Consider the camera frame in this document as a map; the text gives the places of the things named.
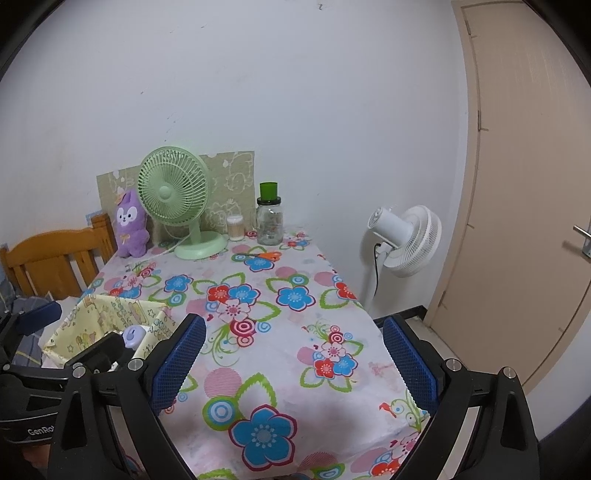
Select person's hand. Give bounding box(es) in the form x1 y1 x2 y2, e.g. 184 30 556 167
22 444 50 477

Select blue plaid bedding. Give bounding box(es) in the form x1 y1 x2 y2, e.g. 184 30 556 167
1 277 62 367

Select wooden bed headboard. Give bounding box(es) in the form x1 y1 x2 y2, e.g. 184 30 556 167
1 213 116 300

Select yellow fabric storage box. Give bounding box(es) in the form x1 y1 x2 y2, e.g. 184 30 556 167
42 294 179 367

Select floral tablecloth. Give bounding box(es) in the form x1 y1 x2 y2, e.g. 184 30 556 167
90 232 428 479

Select purple plush bunny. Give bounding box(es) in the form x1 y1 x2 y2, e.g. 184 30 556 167
114 189 150 258

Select beige door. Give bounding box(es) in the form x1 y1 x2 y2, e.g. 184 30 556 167
427 1 590 391

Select white standing fan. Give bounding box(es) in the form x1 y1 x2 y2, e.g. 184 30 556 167
368 205 442 278

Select orange scissors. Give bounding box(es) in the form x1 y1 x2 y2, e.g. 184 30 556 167
245 251 281 262

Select cotton swab container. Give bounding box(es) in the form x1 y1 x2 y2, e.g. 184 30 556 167
226 214 245 241

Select glass jar green lid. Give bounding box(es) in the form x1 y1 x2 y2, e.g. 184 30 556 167
256 182 283 246

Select green desk fan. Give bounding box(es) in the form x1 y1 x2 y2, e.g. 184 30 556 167
136 146 228 260

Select patterned green board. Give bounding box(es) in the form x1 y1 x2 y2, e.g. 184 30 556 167
96 151 256 233

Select black fan power cable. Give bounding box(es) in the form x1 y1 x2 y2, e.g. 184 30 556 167
372 241 384 301

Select white fan power cable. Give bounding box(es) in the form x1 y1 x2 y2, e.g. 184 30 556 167
147 230 195 264

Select silver door handle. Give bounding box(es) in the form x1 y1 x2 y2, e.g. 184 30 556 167
573 225 591 259

